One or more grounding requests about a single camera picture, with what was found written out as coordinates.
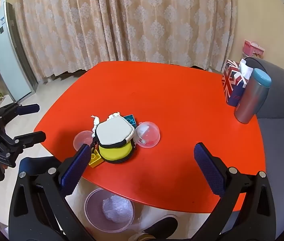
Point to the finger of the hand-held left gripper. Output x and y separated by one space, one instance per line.
31 138
29 109

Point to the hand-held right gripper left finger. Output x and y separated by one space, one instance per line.
74 172

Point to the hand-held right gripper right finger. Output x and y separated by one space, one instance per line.
209 172

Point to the yellow toy brick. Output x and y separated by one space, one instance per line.
94 160

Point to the clear pink trash bin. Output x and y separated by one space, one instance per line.
94 213

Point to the yellow and white round pouch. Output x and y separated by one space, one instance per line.
114 133

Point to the dark blue chair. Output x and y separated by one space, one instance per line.
36 164

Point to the white standing air conditioner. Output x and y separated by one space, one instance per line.
6 55

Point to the crumpled clear plastic bag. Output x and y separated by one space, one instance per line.
115 209

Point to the person's leg and foot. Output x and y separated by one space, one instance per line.
162 224

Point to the teal square box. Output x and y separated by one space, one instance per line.
131 119

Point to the grey sofa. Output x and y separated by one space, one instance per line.
282 143

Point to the silver tumbler with teal lid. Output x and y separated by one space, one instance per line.
251 98

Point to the flag pattern tissue box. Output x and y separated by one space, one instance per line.
232 85

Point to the white tissue sheet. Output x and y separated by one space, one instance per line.
245 71

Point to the pink storage box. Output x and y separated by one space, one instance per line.
253 50

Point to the beige patterned curtain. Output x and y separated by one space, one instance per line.
131 17

